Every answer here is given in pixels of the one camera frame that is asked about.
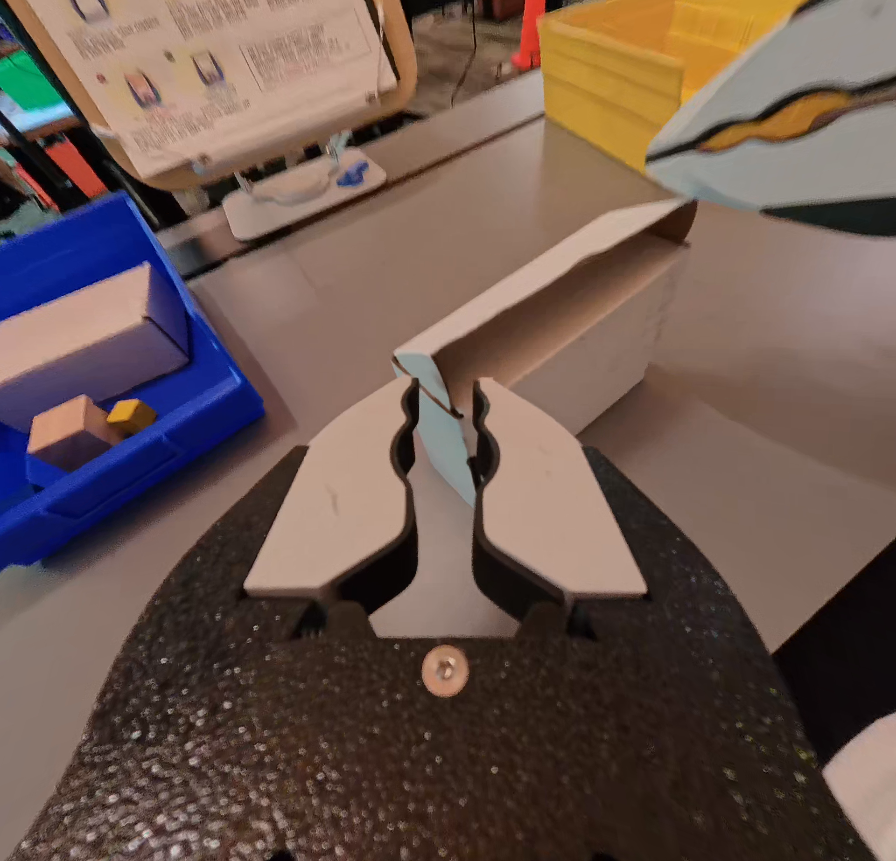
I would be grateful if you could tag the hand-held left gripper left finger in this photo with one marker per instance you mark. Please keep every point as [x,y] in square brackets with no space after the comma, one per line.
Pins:
[329,504]

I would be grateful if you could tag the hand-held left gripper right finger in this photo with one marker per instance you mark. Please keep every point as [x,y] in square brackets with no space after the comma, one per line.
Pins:
[553,511]

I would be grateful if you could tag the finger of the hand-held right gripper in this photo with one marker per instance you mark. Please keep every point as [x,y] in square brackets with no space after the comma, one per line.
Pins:
[805,172]
[791,56]

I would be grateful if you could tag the blue plastic bin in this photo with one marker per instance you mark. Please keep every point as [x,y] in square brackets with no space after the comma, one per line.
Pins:
[175,455]

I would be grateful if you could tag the white cardboard mailer box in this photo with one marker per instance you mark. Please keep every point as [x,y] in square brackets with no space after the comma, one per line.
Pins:
[77,343]
[595,343]

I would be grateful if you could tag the yellow plastic bin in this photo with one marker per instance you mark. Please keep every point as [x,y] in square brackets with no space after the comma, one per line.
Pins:
[602,70]

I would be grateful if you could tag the small yellow cube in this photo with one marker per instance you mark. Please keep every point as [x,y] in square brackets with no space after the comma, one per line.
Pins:
[131,417]

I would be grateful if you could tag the orange traffic cone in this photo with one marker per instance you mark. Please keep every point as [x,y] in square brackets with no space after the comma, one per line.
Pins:
[530,28]

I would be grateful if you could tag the plain wooden cube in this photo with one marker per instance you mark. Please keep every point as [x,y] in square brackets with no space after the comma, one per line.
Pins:
[70,434]

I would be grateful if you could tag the small blue clip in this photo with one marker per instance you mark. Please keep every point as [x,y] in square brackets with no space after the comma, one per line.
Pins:
[352,174]

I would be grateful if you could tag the person's white shirt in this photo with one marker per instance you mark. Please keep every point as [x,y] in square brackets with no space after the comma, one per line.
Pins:
[864,798]

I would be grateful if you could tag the printed instruction board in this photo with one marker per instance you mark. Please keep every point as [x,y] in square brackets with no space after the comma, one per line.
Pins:
[210,56]

